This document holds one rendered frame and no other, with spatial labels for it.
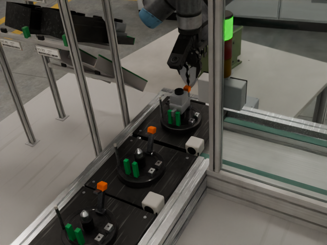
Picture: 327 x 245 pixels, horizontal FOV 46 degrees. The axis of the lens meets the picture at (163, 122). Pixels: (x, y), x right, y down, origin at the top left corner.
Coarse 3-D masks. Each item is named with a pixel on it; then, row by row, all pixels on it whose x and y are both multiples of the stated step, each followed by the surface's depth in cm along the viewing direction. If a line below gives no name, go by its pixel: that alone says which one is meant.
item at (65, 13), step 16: (64, 0) 96; (64, 16) 98; (112, 16) 115; (112, 32) 117; (0, 48) 122; (112, 48) 121; (0, 64) 125; (80, 64) 108; (48, 80) 146; (80, 80) 110; (16, 96) 132; (64, 112) 156; (128, 112) 136; (96, 128) 122; (32, 144) 144; (96, 144) 124
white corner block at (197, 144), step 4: (192, 136) 121; (188, 140) 119; (192, 140) 119; (196, 140) 119; (200, 140) 119; (188, 144) 118; (192, 144) 118; (196, 144) 117; (200, 144) 118; (188, 148) 118; (192, 148) 117; (196, 148) 117; (200, 148) 118; (188, 152) 119; (192, 152) 118; (196, 152) 118; (200, 152) 119
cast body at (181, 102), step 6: (174, 90) 123; (180, 90) 123; (174, 96) 122; (180, 96) 122; (186, 96) 124; (174, 102) 123; (180, 102) 122; (186, 102) 125; (174, 108) 124; (180, 108) 123; (186, 108) 126; (174, 114) 123
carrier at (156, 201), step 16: (128, 144) 123; (144, 144) 122; (112, 160) 118; (128, 160) 107; (144, 160) 110; (160, 160) 113; (176, 160) 115; (192, 160) 115; (96, 176) 113; (112, 176) 112; (128, 176) 109; (144, 176) 108; (160, 176) 109; (176, 176) 110; (112, 192) 107; (128, 192) 107; (144, 192) 106; (160, 192) 106; (144, 208) 102; (160, 208) 102
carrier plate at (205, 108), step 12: (168, 96) 143; (156, 108) 138; (204, 108) 135; (144, 120) 133; (156, 120) 132; (204, 120) 130; (144, 132) 127; (156, 132) 127; (168, 132) 126; (192, 132) 125; (204, 132) 125; (168, 144) 122; (180, 144) 121; (204, 144) 121
